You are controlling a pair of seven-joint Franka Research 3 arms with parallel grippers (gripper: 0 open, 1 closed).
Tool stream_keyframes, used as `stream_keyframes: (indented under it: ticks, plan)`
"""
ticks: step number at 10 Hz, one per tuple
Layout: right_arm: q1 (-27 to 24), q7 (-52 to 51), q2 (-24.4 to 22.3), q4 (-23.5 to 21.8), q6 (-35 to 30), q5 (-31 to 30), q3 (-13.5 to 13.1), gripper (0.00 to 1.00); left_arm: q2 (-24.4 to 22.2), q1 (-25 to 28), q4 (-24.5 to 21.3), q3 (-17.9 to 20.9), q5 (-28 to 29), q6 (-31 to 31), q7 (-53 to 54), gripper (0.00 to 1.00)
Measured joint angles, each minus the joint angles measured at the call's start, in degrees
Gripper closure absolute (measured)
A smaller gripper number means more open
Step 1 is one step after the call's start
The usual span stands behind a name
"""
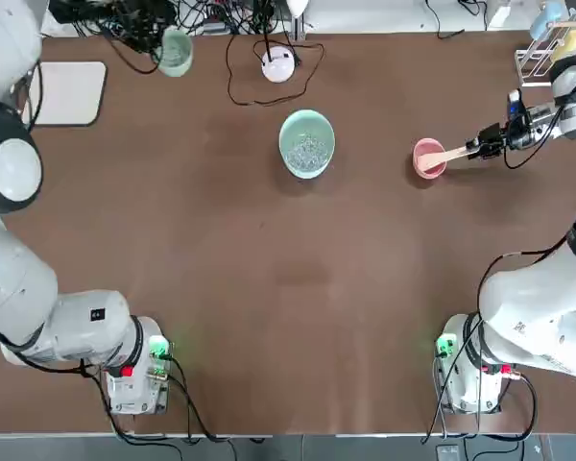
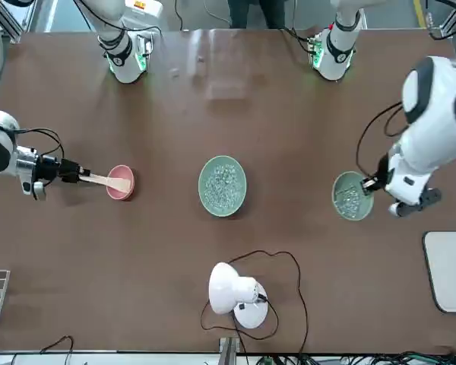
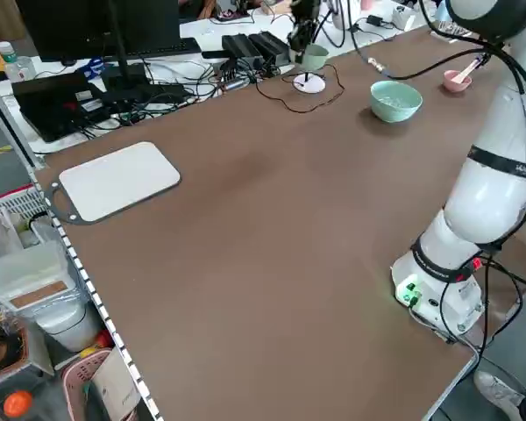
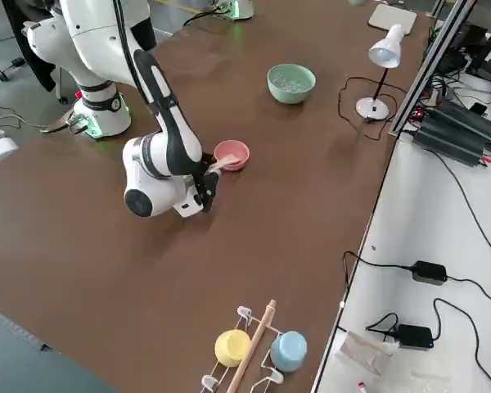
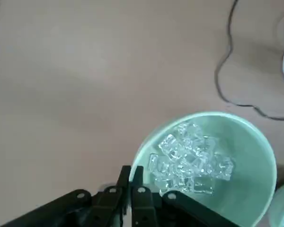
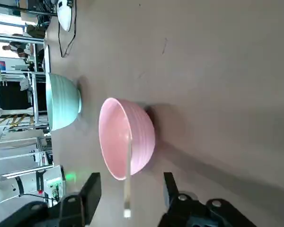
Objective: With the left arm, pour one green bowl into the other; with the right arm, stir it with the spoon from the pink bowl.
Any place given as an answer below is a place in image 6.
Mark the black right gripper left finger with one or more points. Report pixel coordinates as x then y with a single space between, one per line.
85 203

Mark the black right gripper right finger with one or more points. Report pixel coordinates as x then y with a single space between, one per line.
184 212

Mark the pink bowl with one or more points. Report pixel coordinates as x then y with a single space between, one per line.
139 132

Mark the large green bowl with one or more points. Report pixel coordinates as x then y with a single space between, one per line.
64 101

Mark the white rectangular tray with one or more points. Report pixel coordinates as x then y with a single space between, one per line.
47 59

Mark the person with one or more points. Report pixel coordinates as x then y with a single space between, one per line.
19 48

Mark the white desk lamp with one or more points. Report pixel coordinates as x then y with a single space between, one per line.
65 16

